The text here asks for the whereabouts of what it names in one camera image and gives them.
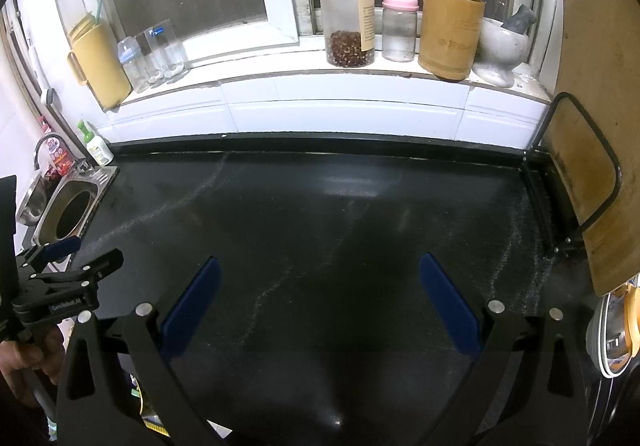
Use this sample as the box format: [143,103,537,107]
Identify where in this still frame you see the bamboo utensil holder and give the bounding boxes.
[417,0,486,82]

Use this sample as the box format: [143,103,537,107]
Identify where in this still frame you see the stone mortar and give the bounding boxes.
[472,18,533,88]

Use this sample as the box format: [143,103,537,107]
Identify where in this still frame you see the steel bowl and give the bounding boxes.
[15,171,48,227]

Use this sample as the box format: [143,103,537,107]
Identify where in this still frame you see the clear glass container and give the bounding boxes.
[136,30,168,86]
[150,25,187,78]

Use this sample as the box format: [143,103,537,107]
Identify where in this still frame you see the black wire rack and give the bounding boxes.
[520,91,623,257]

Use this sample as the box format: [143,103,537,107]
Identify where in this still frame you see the pink baby bottle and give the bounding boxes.
[381,0,420,63]

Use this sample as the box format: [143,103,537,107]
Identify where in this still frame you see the dish soap pump bottle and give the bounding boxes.
[77,120,115,166]

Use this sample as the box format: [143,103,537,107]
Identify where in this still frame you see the large wooden cutting board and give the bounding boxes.
[542,0,640,297]

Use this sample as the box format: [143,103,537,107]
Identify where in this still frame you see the yellow bin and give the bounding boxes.
[52,191,96,239]

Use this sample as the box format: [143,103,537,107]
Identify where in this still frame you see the steel faucet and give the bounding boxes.
[34,132,93,177]

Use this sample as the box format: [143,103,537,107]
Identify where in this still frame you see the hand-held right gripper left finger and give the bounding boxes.
[56,255,222,446]

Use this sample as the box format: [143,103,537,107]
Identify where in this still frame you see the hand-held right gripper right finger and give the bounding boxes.
[419,253,591,446]

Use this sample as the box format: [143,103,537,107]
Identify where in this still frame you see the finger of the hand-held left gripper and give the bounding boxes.
[27,247,125,294]
[17,235,82,273]

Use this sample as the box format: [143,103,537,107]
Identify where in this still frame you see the person's left hand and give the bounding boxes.
[0,325,66,389]

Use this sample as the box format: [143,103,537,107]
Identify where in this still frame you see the yellow plastic pitcher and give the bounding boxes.
[67,19,133,110]

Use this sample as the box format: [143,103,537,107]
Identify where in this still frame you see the clear jar with red spice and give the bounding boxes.
[316,0,377,68]

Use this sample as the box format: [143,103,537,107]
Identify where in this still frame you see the blue baby bottle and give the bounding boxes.
[117,36,151,94]

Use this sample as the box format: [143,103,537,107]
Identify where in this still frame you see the stone pestle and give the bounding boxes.
[502,4,538,32]

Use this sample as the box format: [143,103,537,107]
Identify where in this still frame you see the steel sink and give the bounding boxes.
[35,165,120,247]

